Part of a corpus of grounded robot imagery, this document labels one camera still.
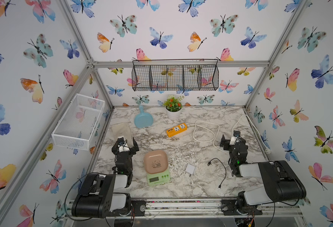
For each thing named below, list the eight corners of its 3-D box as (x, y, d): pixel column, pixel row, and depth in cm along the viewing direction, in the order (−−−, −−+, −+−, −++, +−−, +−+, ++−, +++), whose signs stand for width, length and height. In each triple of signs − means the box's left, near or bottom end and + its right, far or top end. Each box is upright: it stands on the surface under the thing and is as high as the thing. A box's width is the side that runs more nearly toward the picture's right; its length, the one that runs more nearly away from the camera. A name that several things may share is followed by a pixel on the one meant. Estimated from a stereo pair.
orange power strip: (168, 138, 104) (168, 136, 101) (165, 133, 107) (165, 130, 104) (187, 130, 108) (188, 127, 106) (184, 125, 111) (184, 122, 109)
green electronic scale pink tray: (145, 187, 83) (144, 184, 78) (145, 155, 95) (143, 151, 91) (171, 183, 84) (170, 180, 80) (167, 152, 97) (166, 148, 92)
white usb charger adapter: (183, 174, 87) (184, 173, 86) (187, 164, 91) (187, 163, 90) (192, 177, 86) (192, 176, 85) (195, 167, 90) (195, 166, 88)
